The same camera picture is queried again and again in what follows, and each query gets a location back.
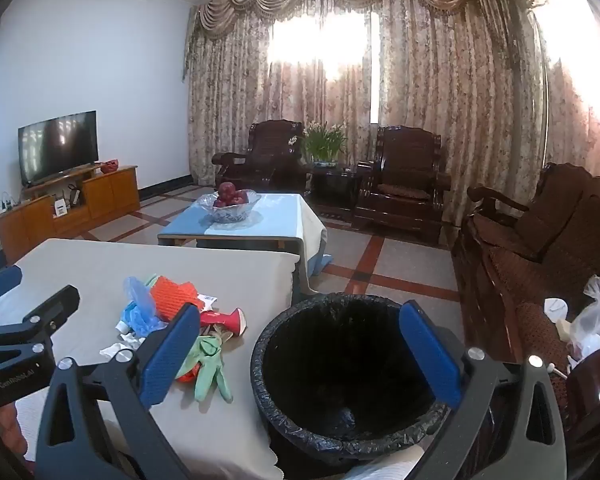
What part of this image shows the wooden television cabinet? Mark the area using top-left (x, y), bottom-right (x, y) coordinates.
top-left (0, 165), bottom-right (141, 263)

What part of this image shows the beige tablecloth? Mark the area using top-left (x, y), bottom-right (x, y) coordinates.
top-left (0, 238), bottom-right (301, 480)

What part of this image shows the red gold gift bag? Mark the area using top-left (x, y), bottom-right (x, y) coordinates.
top-left (199, 307), bottom-right (247, 336)

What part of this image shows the potted flowering plant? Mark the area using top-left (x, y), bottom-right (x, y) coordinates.
top-left (300, 122), bottom-right (348, 167)

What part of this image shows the dark wooden armchair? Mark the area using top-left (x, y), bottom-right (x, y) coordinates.
top-left (211, 120), bottom-right (308, 196)
top-left (352, 125), bottom-right (453, 246)

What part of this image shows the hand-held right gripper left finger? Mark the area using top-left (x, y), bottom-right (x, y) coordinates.
top-left (35, 304), bottom-right (201, 480)

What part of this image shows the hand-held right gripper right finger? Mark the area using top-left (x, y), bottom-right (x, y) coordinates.
top-left (399, 300), bottom-right (568, 480)

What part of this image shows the blue plastic bag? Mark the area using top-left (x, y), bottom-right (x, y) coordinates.
top-left (117, 276), bottom-right (168, 338)

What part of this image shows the glass fruit bowl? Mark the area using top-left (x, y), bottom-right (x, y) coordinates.
top-left (196, 189), bottom-right (262, 224)

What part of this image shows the dark wooden side table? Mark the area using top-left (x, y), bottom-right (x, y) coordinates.
top-left (307, 162), bottom-right (361, 218)

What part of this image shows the floral window curtain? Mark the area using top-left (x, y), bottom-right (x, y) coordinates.
top-left (185, 0), bottom-right (548, 196)
top-left (500, 0), bottom-right (600, 181)

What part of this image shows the trash bin with black liner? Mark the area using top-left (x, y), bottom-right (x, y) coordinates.
top-left (250, 292), bottom-right (481, 480)

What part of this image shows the orange foam fruit net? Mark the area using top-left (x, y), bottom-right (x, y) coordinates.
top-left (149, 274), bottom-right (206, 323)

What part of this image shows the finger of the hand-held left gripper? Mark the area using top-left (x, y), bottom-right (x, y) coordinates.
top-left (0, 265), bottom-right (24, 306)
top-left (0, 285), bottom-right (81, 356)

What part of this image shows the clear plastic bag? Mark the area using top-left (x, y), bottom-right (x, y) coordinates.
top-left (567, 275), bottom-right (600, 361)

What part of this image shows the dark wooden sofa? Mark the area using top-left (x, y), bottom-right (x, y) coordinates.
top-left (452, 162), bottom-right (600, 480)

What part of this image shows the white crumpled tissue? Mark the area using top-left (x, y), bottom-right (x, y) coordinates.
top-left (99, 332), bottom-right (146, 361)

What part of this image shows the flat screen television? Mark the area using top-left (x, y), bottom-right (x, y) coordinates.
top-left (18, 110), bottom-right (99, 188)

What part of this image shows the blue and white tablecloth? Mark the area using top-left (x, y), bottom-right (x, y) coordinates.
top-left (157, 192), bottom-right (333, 291)

